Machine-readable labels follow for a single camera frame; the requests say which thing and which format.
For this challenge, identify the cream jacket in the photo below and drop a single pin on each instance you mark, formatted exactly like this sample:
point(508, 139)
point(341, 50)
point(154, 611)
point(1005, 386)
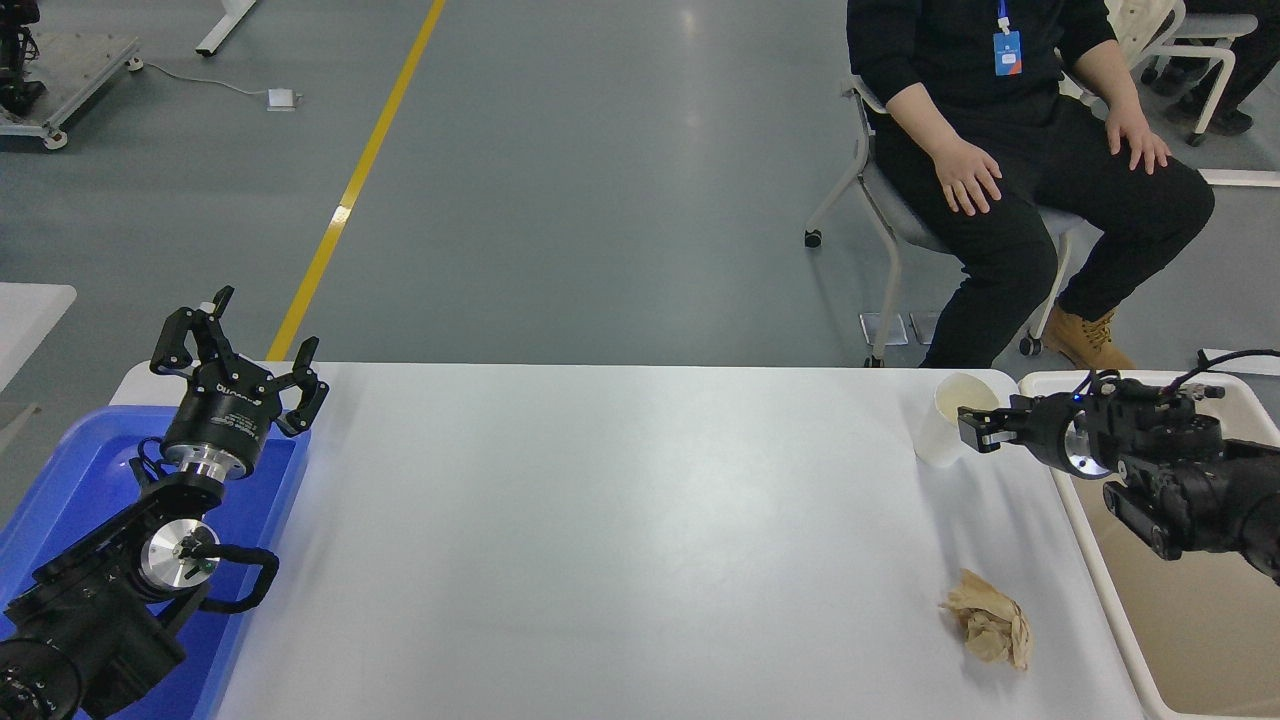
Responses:
point(1140, 25)

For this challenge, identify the grey wheeled platform cart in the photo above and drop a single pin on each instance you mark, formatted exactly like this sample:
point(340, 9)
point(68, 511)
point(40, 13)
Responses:
point(80, 70)

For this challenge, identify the tan paper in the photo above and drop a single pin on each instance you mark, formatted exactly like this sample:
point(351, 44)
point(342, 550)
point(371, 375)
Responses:
point(985, 625)

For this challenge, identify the white paper cup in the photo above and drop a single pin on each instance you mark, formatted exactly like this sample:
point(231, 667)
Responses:
point(935, 440)

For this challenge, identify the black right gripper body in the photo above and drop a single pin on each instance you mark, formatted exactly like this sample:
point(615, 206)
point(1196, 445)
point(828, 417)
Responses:
point(1048, 430)

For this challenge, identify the seated person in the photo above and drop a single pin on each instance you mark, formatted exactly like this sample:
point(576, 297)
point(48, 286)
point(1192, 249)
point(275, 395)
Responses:
point(1000, 230)

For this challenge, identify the person's left forearm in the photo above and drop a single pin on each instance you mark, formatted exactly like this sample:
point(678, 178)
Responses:
point(1108, 75)

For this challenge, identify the large pale bin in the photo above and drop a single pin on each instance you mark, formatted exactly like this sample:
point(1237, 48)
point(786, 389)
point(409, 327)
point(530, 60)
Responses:
point(1200, 630)

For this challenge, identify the grey chair with white frame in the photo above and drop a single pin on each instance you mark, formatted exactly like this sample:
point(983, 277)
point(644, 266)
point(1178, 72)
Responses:
point(905, 225)

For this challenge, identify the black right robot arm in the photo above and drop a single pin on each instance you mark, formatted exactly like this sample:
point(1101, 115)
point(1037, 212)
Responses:
point(1180, 470)

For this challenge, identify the floor socket plate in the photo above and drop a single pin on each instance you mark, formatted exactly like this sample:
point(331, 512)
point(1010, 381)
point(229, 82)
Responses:
point(922, 327)
point(885, 328)

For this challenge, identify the white power adapter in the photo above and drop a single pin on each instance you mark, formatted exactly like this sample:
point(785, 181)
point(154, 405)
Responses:
point(281, 98)

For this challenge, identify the blue plastic tray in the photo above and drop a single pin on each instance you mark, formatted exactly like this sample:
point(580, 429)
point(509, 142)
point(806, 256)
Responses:
point(60, 480)

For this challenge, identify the person's right hand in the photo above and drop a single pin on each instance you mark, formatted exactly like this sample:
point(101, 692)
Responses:
point(965, 175)

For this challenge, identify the person's right forearm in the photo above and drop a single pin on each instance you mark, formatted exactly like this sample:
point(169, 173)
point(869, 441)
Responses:
point(920, 115)

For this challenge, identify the white desk leg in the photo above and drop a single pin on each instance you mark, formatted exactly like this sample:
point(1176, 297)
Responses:
point(225, 25)

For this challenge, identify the white table foot bar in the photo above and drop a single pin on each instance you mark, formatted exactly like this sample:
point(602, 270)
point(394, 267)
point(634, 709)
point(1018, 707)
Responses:
point(1225, 362)
point(1245, 178)

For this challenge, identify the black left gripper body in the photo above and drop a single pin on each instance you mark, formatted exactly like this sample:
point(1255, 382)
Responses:
point(220, 420)

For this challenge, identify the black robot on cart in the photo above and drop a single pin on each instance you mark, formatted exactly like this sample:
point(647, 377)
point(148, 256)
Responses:
point(18, 60)

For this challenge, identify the person's left hand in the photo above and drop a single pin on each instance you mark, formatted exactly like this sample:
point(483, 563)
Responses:
point(1135, 135)

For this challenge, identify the person in dark trousers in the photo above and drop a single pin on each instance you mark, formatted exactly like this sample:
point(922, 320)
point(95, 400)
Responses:
point(1250, 70)

